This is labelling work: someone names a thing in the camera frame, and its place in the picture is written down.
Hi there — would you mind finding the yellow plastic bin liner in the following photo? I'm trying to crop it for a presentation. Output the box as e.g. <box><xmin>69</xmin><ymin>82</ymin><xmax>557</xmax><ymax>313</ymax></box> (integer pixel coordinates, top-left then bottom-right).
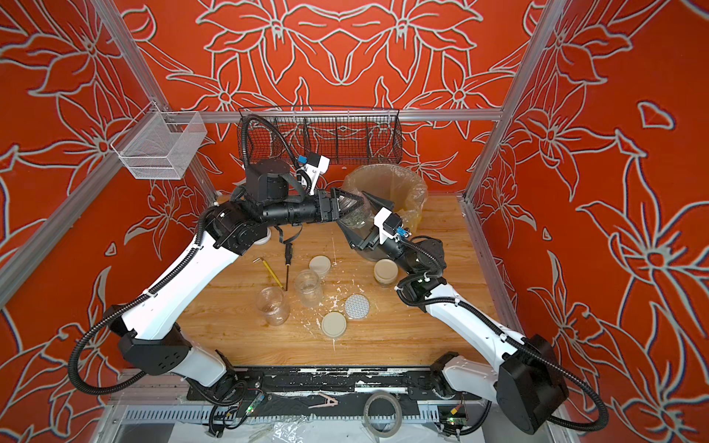
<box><xmin>342</xmin><ymin>164</ymin><xmax>428</xmax><ymax>233</ymax></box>

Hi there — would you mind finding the white cable duct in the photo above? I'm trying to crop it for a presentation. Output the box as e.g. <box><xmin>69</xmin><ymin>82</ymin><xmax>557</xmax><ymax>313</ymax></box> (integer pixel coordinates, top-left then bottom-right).
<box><xmin>118</xmin><ymin>404</ymin><xmax>441</xmax><ymax>425</ymax></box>

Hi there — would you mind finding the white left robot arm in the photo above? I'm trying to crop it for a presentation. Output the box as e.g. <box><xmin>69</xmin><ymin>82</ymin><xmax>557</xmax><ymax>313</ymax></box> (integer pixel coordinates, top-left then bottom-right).
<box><xmin>68</xmin><ymin>114</ymin><xmax>364</xmax><ymax>406</ymax></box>

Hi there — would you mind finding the red clip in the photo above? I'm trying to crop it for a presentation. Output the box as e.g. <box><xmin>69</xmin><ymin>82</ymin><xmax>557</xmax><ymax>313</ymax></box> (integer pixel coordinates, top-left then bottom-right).
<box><xmin>308</xmin><ymin>392</ymin><xmax>339</xmax><ymax>409</ymax></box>

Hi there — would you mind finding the clear jar with tea leaves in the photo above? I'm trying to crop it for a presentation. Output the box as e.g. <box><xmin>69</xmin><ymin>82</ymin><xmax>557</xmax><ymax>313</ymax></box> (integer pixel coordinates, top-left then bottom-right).
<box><xmin>295</xmin><ymin>269</ymin><xmax>323</xmax><ymax>308</ymax></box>

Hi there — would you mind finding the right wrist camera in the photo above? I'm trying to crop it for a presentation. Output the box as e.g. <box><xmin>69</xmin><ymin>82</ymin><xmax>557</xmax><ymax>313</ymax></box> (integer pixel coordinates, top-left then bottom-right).
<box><xmin>374</xmin><ymin>208</ymin><xmax>411</xmax><ymax>245</ymax></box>

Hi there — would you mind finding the black wire wall basket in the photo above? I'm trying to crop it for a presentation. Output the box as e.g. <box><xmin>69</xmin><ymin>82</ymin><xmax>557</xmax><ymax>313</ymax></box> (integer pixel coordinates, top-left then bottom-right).
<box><xmin>238</xmin><ymin>105</ymin><xmax>404</xmax><ymax>166</ymax></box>

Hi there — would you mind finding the jar with foil seal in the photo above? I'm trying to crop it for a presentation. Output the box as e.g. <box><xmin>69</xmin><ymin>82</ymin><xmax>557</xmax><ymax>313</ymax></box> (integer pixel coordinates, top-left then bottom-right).
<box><xmin>256</xmin><ymin>287</ymin><xmax>290</xmax><ymax>326</ymax></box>

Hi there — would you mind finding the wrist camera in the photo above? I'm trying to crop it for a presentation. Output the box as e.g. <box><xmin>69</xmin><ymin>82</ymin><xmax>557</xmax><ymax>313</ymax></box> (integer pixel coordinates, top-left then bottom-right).
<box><xmin>298</xmin><ymin>152</ymin><xmax>330</xmax><ymax>195</ymax></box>
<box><xmin>374</xmin><ymin>208</ymin><xmax>411</xmax><ymax>245</ymax></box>

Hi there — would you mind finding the black handled screwdriver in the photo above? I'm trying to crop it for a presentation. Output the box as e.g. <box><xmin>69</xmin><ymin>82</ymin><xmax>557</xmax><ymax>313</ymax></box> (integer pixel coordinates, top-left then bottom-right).
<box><xmin>284</xmin><ymin>242</ymin><xmax>293</xmax><ymax>292</ymax></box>

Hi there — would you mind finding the yellow pencil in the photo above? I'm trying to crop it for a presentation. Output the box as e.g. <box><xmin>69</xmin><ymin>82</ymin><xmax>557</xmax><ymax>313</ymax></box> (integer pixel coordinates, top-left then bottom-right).
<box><xmin>252</xmin><ymin>257</ymin><xmax>286</xmax><ymax>291</ymax></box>

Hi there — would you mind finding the crumpled clear plastic film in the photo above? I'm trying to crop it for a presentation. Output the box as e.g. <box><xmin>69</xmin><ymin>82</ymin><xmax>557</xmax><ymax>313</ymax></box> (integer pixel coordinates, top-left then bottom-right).
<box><xmin>247</xmin><ymin>418</ymin><xmax>317</xmax><ymax>443</ymax></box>

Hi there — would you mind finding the beige lidded jar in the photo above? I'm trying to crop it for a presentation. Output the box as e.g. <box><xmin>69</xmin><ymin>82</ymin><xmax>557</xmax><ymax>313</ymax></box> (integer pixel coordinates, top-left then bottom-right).
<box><xmin>338</xmin><ymin>190</ymin><xmax>374</xmax><ymax>230</ymax></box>
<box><xmin>373</xmin><ymin>258</ymin><xmax>399</xmax><ymax>286</ymax></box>

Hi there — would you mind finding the green push button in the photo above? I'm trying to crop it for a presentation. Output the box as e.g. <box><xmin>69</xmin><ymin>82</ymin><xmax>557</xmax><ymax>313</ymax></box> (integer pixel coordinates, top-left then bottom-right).
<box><xmin>254</xmin><ymin>229</ymin><xmax>271</xmax><ymax>245</ymax></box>

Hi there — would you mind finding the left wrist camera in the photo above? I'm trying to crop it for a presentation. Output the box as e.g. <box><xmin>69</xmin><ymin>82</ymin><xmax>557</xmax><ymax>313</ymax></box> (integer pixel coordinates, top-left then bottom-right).
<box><xmin>298</xmin><ymin>152</ymin><xmax>330</xmax><ymax>195</ymax></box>

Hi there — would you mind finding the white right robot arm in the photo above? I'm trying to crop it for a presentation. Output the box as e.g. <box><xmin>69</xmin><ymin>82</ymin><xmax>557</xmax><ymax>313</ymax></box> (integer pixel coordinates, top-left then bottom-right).
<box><xmin>332</xmin><ymin>189</ymin><xmax>609</xmax><ymax>435</ymax></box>

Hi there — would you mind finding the clear tape roll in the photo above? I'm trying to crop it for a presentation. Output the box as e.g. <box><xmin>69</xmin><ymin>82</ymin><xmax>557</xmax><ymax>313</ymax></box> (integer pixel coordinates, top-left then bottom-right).
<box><xmin>363</xmin><ymin>391</ymin><xmax>404</xmax><ymax>439</ymax></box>

